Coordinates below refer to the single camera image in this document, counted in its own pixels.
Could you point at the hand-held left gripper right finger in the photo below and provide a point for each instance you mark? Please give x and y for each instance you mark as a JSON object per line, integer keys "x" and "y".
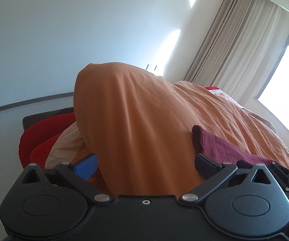
{"x": 206, "y": 166}

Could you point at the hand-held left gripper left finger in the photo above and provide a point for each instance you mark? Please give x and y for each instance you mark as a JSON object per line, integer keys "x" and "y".
{"x": 85, "y": 167}

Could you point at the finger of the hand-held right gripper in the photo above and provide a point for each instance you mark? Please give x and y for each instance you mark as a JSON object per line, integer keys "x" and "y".
{"x": 285, "y": 178}

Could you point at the maroon garment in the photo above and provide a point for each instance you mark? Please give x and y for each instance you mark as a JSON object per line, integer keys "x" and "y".
{"x": 222, "y": 148}

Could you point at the peach pillow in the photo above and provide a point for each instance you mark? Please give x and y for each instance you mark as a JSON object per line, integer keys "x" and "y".
{"x": 66, "y": 143}

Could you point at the red pillow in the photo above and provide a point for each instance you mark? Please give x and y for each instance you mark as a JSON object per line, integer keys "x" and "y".
{"x": 41, "y": 140}

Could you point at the beige brown blanket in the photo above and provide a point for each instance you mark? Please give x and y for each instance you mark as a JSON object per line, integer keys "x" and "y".
{"x": 260, "y": 120}

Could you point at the dark headboard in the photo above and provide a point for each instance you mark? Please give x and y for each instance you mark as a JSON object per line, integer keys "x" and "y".
{"x": 39, "y": 116}

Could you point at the orange duvet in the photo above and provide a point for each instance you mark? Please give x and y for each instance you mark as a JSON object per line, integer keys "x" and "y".
{"x": 147, "y": 120}

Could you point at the small red cloth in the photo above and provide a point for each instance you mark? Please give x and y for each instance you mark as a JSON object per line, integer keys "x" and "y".
{"x": 211, "y": 88}

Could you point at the window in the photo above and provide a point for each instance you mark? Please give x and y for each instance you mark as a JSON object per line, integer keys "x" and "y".
{"x": 285, "y": 93}

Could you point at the white sheer curtain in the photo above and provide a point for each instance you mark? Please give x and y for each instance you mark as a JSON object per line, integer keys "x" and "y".
{"x": 255, "y": 55}

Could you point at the brown drape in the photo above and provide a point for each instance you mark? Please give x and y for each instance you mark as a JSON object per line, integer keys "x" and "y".
{"x": 217, "y": 40}

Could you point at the wall socket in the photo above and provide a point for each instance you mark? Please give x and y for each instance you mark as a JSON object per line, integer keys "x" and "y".
{"x": 151, "y": 67}

